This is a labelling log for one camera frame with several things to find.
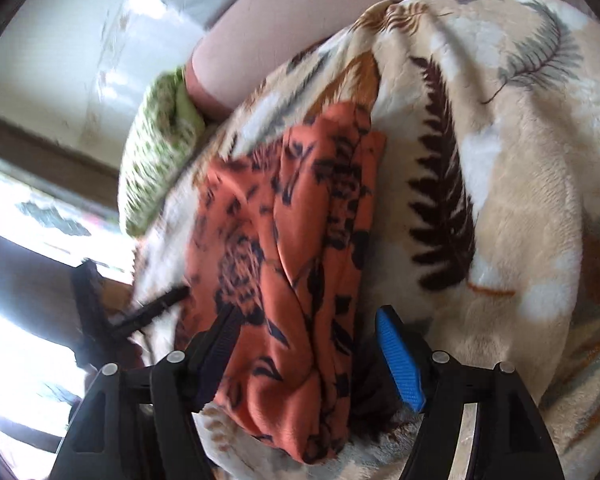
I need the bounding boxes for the orange floral garment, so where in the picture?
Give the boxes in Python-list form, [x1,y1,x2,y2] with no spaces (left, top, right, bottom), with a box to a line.
[174,102,385,464]

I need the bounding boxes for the green white patterned pillow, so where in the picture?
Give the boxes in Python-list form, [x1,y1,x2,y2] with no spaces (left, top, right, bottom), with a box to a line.
[118,66,206,237]

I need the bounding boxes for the cream leaf-pattern blanket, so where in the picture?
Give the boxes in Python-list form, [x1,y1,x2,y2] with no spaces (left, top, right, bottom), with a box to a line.
[135,0,600,479]

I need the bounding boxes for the pink quilted bolster cushion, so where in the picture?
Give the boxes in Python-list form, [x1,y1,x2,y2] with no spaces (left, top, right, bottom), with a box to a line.
[185,0,401,122]

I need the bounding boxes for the window with dark frame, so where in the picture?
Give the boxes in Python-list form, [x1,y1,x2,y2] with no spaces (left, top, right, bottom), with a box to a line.
[0,119,133,456]

